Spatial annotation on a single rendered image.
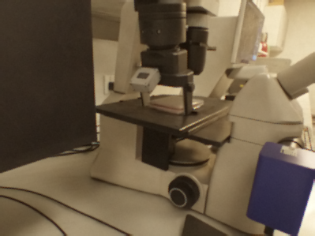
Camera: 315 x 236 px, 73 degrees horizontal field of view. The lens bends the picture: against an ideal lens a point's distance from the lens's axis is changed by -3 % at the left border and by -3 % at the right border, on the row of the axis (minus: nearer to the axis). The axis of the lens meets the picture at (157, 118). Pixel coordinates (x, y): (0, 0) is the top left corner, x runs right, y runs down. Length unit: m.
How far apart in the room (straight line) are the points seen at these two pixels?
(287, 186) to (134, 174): 0.35
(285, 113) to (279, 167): 0.13
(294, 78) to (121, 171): 0.41
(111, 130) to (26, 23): 0.35
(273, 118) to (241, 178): 0.12
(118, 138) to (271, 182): 0.38
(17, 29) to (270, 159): 0.32
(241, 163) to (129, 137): 0.26
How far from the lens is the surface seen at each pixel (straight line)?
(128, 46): 0.60
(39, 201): 0.56
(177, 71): 0.42
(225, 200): 0.47
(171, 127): 0.36
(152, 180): 0.53
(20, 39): 0.30
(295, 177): 0.29
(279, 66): 2.77
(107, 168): 0.58
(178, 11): 0.41
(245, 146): 0.41
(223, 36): 1.09
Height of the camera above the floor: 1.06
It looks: 15 degrees down
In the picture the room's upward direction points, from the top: 4 degrees clockwise
